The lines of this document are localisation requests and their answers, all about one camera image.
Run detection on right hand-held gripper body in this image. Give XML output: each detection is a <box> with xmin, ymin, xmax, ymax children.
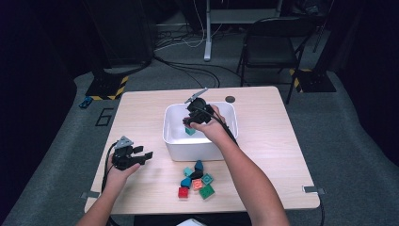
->
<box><xmin>184</xmin><ymin>88</ymin><xmax>215</xmax><ymax>125</ymax></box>

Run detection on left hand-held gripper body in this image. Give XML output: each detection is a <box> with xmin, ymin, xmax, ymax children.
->
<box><xmin>111</xmin><ymin>136</ymin><xmax>142</xmax><ymax>171</ymax></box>

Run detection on white plastic bin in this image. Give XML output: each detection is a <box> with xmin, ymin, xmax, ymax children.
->
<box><xmin>162</xmin><ymin>101</ymin><xmax>239</xmax><ymax>162</ymax></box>

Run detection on black block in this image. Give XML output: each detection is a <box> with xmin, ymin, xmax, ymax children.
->
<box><xmin>189</xmin><ymin>169</ymin><xmax>205</xmax><ymax>181</ymax></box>

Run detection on teal square block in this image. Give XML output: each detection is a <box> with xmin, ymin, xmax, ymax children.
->
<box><xmin>200</xmin><ymin>172</ymin><xmax>215</xmax><ymax>186</ymax></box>

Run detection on green block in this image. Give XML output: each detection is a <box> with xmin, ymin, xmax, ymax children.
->
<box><xmin>198</xmin><ymin>184</ymin><xmax>216</xmax><ymax>201</ymax></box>

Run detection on person's left hand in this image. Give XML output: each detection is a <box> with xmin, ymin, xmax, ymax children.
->
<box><xmin>103</xmin><ymin>156</ymin><xmax>141</xmax><ymax>196</ymax></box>

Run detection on person's right hand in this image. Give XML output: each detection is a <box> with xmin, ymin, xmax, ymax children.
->
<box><xmin>189</xmin><ymin>105</ymin><xmax>233</xmax><ymax>147</ymax></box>

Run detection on small blue floor object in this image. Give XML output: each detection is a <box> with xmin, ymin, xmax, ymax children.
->
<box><xmin>78</xmin><ymin>95</ymin><xmax>93</xmax><ymax>110</ymax></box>

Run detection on white paper sheet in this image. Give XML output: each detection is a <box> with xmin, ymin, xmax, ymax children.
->
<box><xmin>175</xmin><ymin>218</ymin><xmax>205</xmax><ymax>226</ymax></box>

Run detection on black folding chair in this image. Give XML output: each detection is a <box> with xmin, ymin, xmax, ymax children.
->
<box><xmin>235</xmin><ymin>16</ymin><xmax>317</xmax><ymax>105</ymax></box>

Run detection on black equipment stand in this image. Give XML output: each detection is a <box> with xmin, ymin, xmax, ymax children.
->
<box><xmin>83</xmin><ymin>0</ymin><xmax>155</xmax><ymax>76</ymax></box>

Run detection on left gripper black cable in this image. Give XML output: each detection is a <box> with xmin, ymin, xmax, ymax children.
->
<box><xmin>100</xmin><ymin>141</ymin><xmax>119</xmax><ymax>226</ymax></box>

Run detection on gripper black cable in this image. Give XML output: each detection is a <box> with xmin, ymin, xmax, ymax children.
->
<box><xmin>194</xmin><ymin>105</ymin><xmax>326</xmax><ymax>226</ymax></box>
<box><xmin>100</xmin><ymin>141</ymin><xmax>119</xmax><ymax>226</ymax></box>

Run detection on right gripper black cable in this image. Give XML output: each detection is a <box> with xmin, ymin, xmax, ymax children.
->
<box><xmin>194</xmin><ymin>105</ymin><xmax>326</xmax><ymax>226</ymax></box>

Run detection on black floor cables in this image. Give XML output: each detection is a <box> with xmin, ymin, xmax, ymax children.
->
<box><xmin>153</xmin><ymin>56</ymin><xmax>243</xmax><ymax>89</ymax></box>

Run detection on grey metal table bracket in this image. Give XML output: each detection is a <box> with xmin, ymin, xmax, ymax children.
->
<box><xmin>80</xmin><ymin>190</ymin><xmax>101</xmax><ymax>200</ymax></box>
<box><xmin>301</xmin><ymin>185</ymin><xmax>327</xmax><ymax>195</ymax></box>

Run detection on black yellow striped base plate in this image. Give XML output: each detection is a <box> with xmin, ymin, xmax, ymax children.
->
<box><xmin>85</xmin><ymin>70</ymin><xmax>130</xmax><ymax>102</ymax></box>
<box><xmin>289</xmin><ymin>68</ymin><xmax>337</xmax><ymax>94</ymax></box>

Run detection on white floor cables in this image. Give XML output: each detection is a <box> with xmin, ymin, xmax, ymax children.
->
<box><xmin>154</xmin><ymin>0</ymin><xmax>220</xmax><ymax>51</ymax></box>

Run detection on white metal desk frame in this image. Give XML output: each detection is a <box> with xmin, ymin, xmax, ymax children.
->
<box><xmin>203</xmin><ymin>0</ymin><xmax>283</xmax><ymax>62</ymax></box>

